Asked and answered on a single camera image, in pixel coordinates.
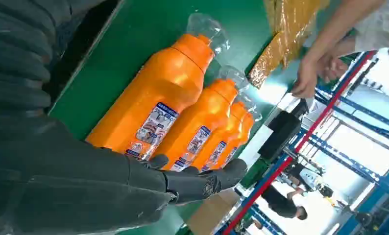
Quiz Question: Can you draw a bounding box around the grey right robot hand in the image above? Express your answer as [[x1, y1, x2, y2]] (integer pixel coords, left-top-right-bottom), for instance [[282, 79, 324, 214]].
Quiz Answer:
[[0, 110, 249, 235]]

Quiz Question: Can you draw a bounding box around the cardboard box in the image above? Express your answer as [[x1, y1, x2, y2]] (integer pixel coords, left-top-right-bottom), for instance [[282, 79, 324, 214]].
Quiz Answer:
[[186, 189, 241, 235]]

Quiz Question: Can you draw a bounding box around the green table mat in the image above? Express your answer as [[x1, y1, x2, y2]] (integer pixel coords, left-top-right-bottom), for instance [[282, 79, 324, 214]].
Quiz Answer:
[[48, 0, 312, 235]]

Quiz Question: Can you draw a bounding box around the person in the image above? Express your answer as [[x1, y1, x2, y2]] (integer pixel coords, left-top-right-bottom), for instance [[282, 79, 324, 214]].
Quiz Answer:
[[261, 185, 309, 221], [291, 0, 389, 99]]

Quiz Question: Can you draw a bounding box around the black carry case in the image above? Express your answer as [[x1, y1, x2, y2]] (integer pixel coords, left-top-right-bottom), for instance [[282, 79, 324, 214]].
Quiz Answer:
[[258, 98, 309, 162]]

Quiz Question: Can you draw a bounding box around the person's right hand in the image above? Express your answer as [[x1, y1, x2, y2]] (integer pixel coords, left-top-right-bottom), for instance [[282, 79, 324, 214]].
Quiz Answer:
[[291, 58, 319, 99]]

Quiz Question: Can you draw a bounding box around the person's hand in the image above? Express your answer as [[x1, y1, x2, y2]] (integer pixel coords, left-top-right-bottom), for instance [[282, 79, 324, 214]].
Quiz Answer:
[[291, 58, 319, 99], [316, 53, 349, 84]]

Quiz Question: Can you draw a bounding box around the yellow plastic sheet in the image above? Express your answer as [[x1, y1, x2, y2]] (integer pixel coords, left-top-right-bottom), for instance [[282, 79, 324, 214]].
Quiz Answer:
[[248, 0, 332, 90]]

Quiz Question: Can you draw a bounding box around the blue metal rack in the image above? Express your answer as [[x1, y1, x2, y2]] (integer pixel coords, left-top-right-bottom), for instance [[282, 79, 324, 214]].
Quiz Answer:
[[214, 50, 389, 235]]

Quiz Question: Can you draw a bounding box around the person's left hand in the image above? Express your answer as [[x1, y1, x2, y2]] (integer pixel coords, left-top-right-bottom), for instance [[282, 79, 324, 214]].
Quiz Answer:
[[316, 53, 349, 84]]

